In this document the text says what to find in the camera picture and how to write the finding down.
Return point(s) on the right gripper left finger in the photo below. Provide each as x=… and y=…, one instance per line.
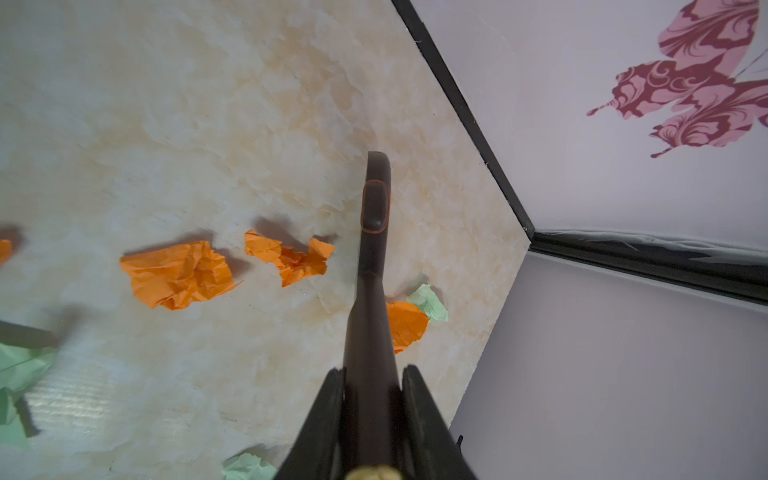
x=314, y=450

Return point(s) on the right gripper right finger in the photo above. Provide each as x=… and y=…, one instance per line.
x=435, y=454

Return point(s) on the dark brown hand brush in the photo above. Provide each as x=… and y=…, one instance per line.
x=371, y=433

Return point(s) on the green scrap right front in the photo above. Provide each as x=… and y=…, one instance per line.
x=247, y=466

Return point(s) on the orange scrap back right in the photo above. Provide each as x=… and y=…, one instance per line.
x=407, y=324

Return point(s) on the green scrap back right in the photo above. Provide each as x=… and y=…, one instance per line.
x=428, y=302

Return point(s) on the orange scrap back centre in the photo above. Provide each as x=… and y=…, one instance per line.
x=293, y=266

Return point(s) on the orange paper scrap near bin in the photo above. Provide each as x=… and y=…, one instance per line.
x=178, y=276

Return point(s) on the small green scrap centre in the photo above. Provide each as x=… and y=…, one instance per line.
x=21, y=369

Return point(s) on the small orange scrap centre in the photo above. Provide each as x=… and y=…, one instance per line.
x=6, y=250

